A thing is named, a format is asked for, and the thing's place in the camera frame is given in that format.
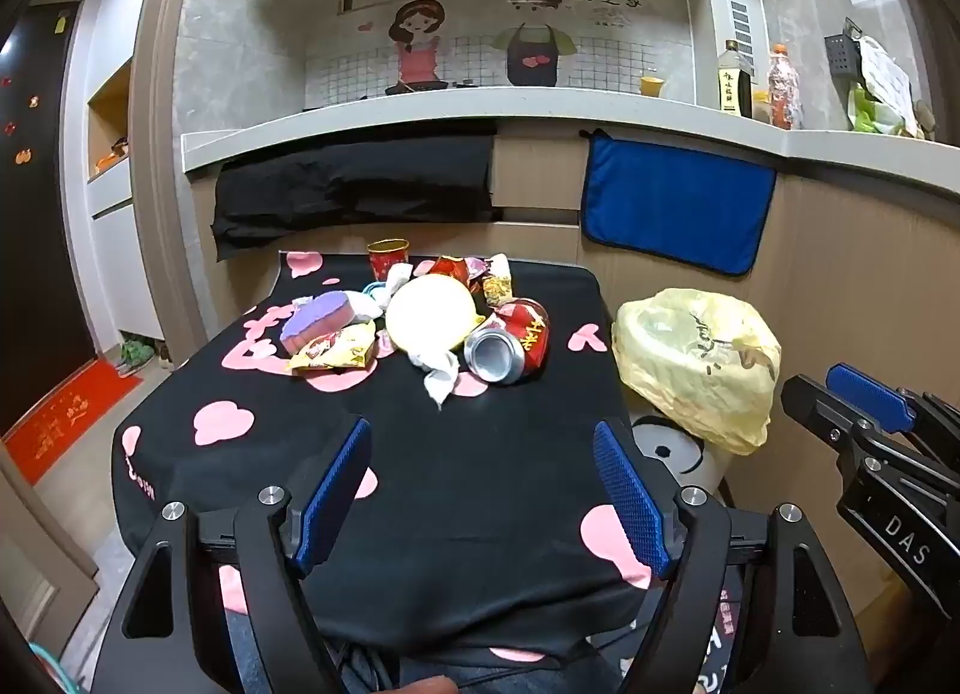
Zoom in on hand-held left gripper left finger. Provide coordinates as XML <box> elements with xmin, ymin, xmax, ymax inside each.
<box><xmin>90</xmin><ymin>418</ymin><xmax>374</xmax><ymax>694</ymax></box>

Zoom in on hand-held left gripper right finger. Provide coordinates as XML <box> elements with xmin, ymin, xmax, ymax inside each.
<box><xmin>592</xmin><ymin>420</ymin><xmax>875</xmax><ymax>694</ymax></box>

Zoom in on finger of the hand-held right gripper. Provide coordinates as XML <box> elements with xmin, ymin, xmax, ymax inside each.
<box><xmin>825</xmin><ymin>362</ymin><xmax>960</xmax><ymax>444</ymax></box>
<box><xmin>780</xmin><ymin>373</ymin><xmax>901</xmax><ymax>471</ymax></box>

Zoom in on yellow wafer packet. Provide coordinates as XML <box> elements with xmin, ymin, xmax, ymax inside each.
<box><xmin>289</xmin><ymin>322</ymin><xmax>377</xmax><ymax>372</ymax></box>

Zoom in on purple sponge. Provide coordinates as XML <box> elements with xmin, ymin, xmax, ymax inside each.
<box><xmin>280</xmin><ymin>291</ymin><xmax>365</xmax><ymax>357</ymax></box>

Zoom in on crushed red can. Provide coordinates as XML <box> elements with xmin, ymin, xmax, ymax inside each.
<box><xmin>463</xmin><ymin>298</ymin><xmax>551</xmax><ymax>386</ymax></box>

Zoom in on round yellow-rimmed scrubber pad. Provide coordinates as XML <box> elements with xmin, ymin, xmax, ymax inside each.
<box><xmin>385</xmin><ymin>274</ymin><xmax>487</xmax><ymax>354</ymax></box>

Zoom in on red paper cup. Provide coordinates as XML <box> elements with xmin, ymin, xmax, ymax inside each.
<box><xmin>367</xmin><ymin>238</ymin><xmax>410</xmax><ymax>282</ymax></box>

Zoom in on red snack wrapper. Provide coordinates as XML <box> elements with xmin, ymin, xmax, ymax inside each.
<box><xmin>427</xmin><ymin>255</ymin><xmax>488</xmax><ymax>290</ymax></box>

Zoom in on black tablecloth with pink print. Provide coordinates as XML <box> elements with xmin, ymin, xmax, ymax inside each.
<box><xmin>111</xmin><ymin>251</ymin><xmax>676</xmax><ymax>669</ymax></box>

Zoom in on green slippers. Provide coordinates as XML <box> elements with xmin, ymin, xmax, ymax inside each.
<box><xmin>116</xmin><ymin>337</ymin><xmax>162</xmax><ymax>374</ymax></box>

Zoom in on blue towel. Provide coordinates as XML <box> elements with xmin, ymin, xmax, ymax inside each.
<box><xmin>581</xmin><ymin>131</ymin><xmax>779</xmax><ymax>279</ymax></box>

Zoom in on red doormat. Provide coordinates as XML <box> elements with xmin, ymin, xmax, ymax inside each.
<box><xmin>4</xmin><ymin>371</ymin><xmax>143</xmax><ymax>485</ymax></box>

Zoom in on black hanging cloth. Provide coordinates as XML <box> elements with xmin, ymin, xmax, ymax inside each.
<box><xmin>212</xmin><ymin>131</ymin><xmax>500</xmax><ymax>261</ymax></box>

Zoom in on orange drink bottle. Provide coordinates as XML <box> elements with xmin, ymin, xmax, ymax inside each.
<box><xmin>765</xmin><ymin>43</ymin><xmax>803</xmax><ymax>131</ymax></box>

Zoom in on soy sauce bottle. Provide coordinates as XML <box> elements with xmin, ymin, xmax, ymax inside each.
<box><xmin>718</xmin><ymin>38</ymin><xmax>755</xmax><ymax>119</ymax></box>

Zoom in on black utensil holder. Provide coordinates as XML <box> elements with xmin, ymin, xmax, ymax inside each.
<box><xmin>825</xmin><ymin>19</ymin><xmax>863</xmax><ymax>76</ymax></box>

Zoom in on white kitchen counter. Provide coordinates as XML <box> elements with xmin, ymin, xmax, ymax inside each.
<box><xmin>180</xmin><ymin>85</ymin><xmax>960</xmax><ymax>196</ymax></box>

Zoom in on black door with magnets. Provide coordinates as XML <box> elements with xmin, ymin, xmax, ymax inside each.
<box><xmin>0</xmin><ymin>2</ymin><xmax>98</xmax><ymax>432</ymax></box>

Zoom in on white vented column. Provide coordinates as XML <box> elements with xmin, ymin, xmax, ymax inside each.
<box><xmin>705</xmin><ymin>0</ymin><xmax>766</xmax><ymax>106</ymax></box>

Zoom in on cartoon couple wall poster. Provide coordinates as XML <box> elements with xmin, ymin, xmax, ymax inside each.
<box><xmin>304</xmin><ymin>0</ymin><xmax>691</xmax><ymax>110</ymax></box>

